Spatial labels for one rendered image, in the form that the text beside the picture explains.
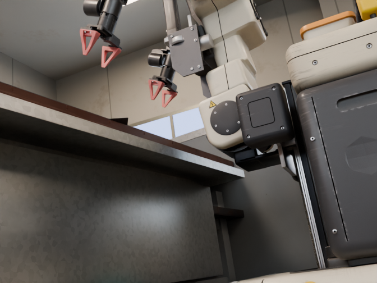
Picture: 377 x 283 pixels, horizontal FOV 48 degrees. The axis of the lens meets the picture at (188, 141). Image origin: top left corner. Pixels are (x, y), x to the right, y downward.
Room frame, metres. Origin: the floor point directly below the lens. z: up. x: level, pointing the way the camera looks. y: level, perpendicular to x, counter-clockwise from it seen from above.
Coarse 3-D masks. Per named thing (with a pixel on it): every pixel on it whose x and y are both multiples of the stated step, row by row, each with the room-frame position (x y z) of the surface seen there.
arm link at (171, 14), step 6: (168, 0) 1.52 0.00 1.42; (174, 0) 1.52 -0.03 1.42; (168, 6) 1.52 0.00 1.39; (174, 6) 1.52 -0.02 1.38; (168, 12) 1.52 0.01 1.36; (174, 12) 1.51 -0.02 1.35; (168, 18) 1.52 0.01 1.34; (174, 18) 1.51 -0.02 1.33; (168, 24) 1.52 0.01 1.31; (174, 24) 1.51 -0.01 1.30; (180, 24) 1.54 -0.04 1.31; (168, 30) 1.52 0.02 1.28; (174, 30) 1.51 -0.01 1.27
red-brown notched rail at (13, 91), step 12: (0, 84) 0.94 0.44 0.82; (12, 96) 0.97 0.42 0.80; (24, 96) 1.00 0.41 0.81; (36, 96) 1.03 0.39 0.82; (60, 108) 1.10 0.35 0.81; (72, 108) 1.14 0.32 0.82; (96, 120) 1.23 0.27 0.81; (108, 120) 1.27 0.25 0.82; (132, 132) 1.38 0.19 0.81; (144, 132) 1.44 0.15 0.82; (168, 144) 1.56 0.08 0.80; (180, 144) 1.64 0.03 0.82; (204, 156) 1.80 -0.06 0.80; (216, 156) 1.90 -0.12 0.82
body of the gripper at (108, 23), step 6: (102, 18) 1.13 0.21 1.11; (108, 18) 1.13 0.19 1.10; (90, 24) 1.12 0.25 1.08; (102, 24) 1.14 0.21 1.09; (108, 24) 1.14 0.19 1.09; (114, 24) 1.15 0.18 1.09; (102, 30) 1.12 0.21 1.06; (108, 30) 1.14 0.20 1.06; (102, 36) 1.16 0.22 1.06; (114, 36) 1.17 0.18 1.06
